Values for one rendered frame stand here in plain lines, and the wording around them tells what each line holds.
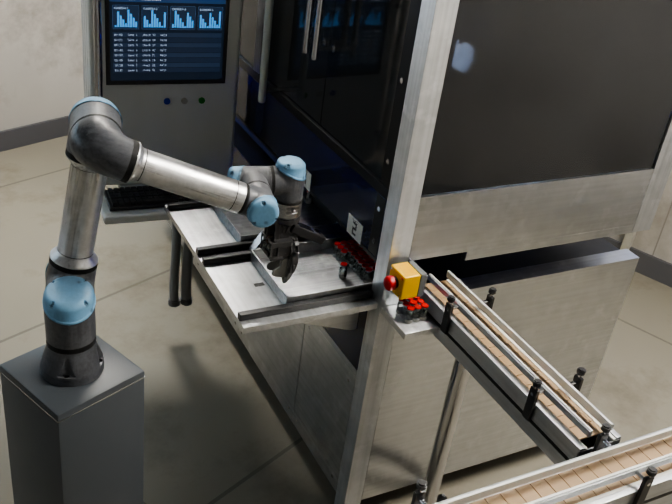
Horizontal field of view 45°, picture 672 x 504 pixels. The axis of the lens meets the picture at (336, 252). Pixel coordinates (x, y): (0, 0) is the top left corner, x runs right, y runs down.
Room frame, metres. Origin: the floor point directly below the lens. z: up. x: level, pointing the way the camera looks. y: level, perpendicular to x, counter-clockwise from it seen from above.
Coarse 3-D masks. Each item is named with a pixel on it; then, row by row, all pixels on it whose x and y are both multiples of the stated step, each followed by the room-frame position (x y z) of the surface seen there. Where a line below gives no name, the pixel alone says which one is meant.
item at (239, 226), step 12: (312, 204) 2.44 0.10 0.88; (228, 216) 2.27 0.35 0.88; (240, 216) 2.28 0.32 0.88; (300, 216) 2.34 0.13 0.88; (312, 216) 2.35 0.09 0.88; (324, 216) 2.37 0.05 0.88; (228, 228) 2.19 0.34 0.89; (240, 228) 2.21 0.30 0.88; (252, 228) 2.22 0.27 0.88; (324, 228) 2.25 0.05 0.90; (336, 228) 2.27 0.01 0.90; (240, 240) 2.10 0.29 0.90
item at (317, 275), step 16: (336, 240) 2.17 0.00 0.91; (256, 256) 2.00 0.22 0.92; (304, 256) 2.09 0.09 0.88; (320, 256) 2.11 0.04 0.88; (304, 272) 2.00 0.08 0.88; (320, 272) 2.02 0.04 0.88; (336, 272) 2.03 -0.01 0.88; (352, 272) 2.04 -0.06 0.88; (272, 288) 1.89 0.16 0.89; (288, 288) 1.91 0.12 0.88; (304, 288) 1.92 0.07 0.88; (320, 288) 1.93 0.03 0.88; (336, 288) 1.89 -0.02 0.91; (352, 288) 1.91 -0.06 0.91; (368, 288) 1.94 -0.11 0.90
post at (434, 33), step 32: (448, 0) 1.91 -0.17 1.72; (416, 32) 1.94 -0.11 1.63; (448, 32) 1.91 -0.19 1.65; (416, 64) 1.92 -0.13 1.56; (416, 96) 1.90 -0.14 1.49; (416, 128) 1.89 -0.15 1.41; (416, 160) 1.90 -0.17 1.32; (416, 192) 1.91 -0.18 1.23; (384, 224) 1.93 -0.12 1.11; (384, 256) 1.91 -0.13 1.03; (384, 288) 1.89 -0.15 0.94; (384, 320) 1.90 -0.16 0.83; (384, 352) 1.91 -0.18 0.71; (352, 416) 1.92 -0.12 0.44; (352, 448) 1.90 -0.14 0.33; (352, 480) 1.90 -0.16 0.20
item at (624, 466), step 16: (608, 432) 1.36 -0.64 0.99; (656, 432) 1.41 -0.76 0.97; (608, 448) 1.33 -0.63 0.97; (624, 448) 1.35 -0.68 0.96; (640, 448) 1.40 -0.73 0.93; (656, 448) 1.40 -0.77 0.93; (560, 464) 1.26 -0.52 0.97; (576, 464) 1.28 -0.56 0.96; (592, 464) 1.32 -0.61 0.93; (608, 464) 1.33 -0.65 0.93; (624, 464) 1.34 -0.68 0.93; (640, 464) 1.30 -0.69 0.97; (656, 464) 1.31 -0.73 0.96; (512, 480) 1.20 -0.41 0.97; (528, 480) 1.22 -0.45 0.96; (544, 480) 1.25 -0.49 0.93; (560, 480) 1.26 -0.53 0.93; (576, 480) 1.27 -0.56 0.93; (592, 480) 1.23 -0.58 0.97; (608, 480) 1.24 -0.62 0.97; (624, 480) 1.29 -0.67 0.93; (640, 480) 1.29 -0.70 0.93; (656, 480) 1.30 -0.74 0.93; (416, 496) 1.12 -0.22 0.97; (464, 496) 1.14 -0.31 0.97; (480, 496) 1.16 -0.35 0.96; (496, 496) 1.19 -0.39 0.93; (512, 496) 1.20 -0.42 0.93; (528, 496) 1.20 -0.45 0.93; (544, 496) 1.21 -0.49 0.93; (560, 496) 1.18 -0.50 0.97; (576, 496) 1.22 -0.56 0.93; (592, 496) 1.23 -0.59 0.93; (608, 496) 1.23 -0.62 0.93; (624, 496) 1.24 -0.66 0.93; (640, 496) 1.25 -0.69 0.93; (656, 496) 1.30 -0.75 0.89
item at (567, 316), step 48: (480, 288) 2.07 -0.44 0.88; (528, 288) 2.17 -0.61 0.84; (576, 288) 2.27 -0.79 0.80; (624, 288) 2.39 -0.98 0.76; (240, 336) 2.69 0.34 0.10; (288, 336) 2.34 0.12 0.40; (432, 336) 1.99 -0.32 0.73; (528, 336) 2.20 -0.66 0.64; (576, 336) 2.31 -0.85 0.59; (288, 384) 2.30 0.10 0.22; (336, 384) 2.03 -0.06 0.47; (384, 384) 1.92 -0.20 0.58; (432, 384) 2.02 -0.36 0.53; (336, 432) 1.99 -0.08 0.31; (384, 432) 1.94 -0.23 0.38; (432, 432) 2.04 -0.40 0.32; (480, 432) 2.15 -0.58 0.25; (336, 480) 1.95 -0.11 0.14; (384, 480) 1.96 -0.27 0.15
